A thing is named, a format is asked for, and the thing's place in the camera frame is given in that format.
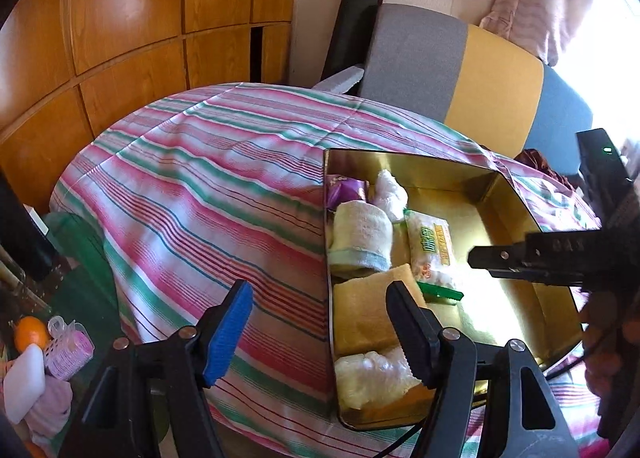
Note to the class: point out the orange fruit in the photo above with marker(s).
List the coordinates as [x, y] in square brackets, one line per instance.
[31, 334]

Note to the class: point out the gold tin box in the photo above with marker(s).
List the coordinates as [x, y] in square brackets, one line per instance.
[500, 248]

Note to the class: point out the black rolled mat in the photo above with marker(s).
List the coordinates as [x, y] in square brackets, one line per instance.
[352, 22]

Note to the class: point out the clear plastic bag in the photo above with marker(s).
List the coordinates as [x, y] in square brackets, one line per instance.
[370, 378]

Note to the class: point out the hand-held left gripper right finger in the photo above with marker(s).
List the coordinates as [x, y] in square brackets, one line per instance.
[410, 328]

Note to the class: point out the beige towel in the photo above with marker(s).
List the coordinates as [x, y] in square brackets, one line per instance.
[357, 233]

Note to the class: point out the wooden wardrobe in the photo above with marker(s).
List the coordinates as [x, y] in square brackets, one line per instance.
[125, 12]

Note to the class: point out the cracker packet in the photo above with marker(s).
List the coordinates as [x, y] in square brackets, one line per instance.
[430, 245]

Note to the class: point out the dark red cloth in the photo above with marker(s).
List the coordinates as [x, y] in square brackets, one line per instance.
[545, 167]

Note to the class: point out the small white plastic bundle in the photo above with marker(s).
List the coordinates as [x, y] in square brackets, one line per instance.
[390, 195]

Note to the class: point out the striped tablecloth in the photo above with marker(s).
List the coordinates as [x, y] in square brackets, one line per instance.
[200, 177]

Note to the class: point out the grey yellow blue chair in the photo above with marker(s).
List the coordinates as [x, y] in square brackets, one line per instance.
[490, 82]

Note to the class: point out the yellow sponge block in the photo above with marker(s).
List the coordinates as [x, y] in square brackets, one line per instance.
[365, 313]

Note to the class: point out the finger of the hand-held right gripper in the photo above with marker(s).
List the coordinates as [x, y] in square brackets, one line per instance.
[550, 258]

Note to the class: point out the purple snack packet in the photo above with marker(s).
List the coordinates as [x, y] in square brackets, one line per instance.
[347, 190]

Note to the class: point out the white plastic bottle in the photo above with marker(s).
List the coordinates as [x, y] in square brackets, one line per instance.
[22, 383]

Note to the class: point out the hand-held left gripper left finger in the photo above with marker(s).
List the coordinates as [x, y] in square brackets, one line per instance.
[227, 333]

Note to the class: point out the white foam piece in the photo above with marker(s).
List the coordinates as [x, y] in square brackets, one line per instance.
[340, 80]

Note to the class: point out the pink folded cloth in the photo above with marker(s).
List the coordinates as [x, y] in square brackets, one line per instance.
[50, 410]

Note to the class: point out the bright window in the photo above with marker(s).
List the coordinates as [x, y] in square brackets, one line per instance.
[615, 62]

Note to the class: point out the green glass side table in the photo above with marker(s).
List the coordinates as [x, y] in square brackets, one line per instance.
[85, 283]

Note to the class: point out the tall black object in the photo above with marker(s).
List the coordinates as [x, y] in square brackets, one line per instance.
[22, 233]

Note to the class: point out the person's right hand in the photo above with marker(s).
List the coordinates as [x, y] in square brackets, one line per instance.
[607, 370]

